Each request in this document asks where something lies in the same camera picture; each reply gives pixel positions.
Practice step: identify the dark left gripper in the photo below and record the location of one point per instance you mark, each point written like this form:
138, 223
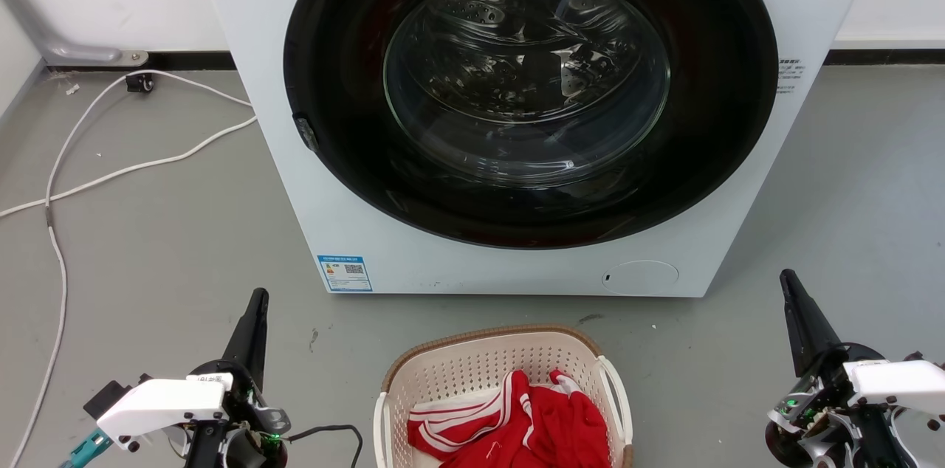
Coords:
247, 427

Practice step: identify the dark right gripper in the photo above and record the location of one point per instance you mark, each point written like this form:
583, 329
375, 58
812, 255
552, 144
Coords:
827, 416

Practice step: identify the cream laundry basket brown rim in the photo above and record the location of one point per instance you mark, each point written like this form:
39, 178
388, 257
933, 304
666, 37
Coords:
472, 365

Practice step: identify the blue energy label sticker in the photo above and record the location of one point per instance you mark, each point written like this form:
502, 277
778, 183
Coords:
345, 273

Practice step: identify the round white filter cover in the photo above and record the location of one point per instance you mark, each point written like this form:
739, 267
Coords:
639, 278

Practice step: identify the teal connector plug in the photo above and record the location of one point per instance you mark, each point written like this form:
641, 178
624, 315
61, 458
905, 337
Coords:
85, 449

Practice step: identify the grey washer door latch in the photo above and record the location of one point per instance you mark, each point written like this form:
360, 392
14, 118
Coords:
306, 133

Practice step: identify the white front-load washing machine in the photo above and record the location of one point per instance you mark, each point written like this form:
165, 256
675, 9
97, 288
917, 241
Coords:
458, 269

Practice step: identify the small black floor plug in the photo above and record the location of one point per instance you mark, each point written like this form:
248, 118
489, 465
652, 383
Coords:
139, 83

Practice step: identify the red white striped garment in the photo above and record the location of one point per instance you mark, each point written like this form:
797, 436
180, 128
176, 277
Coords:
539, 431

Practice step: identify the black round washer door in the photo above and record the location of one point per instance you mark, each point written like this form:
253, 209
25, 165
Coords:
347, 47

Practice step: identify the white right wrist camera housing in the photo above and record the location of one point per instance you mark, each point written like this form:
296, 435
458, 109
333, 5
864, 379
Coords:
901, 383

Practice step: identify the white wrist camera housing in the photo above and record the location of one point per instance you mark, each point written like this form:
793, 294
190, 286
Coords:
159, 405
901, 383

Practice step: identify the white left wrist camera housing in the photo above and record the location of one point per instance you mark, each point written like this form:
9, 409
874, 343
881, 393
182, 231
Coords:
159, 405

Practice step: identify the grey wall pipe with bracket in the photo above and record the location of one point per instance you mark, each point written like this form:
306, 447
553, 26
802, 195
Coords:
44, 40

